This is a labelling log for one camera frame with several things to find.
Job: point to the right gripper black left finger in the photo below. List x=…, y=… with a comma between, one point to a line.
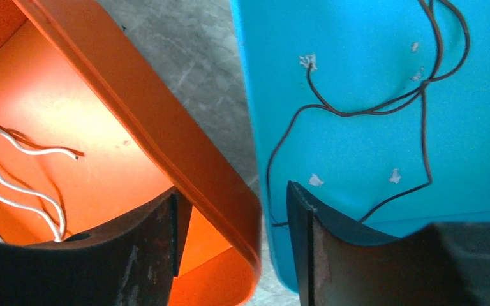
x=130, y=260

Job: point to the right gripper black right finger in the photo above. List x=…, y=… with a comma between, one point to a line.
x=340, y=261

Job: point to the orange square bin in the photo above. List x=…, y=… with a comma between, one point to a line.
x=89, y=132

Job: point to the teal square bin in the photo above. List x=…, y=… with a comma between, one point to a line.
x=345, y=99

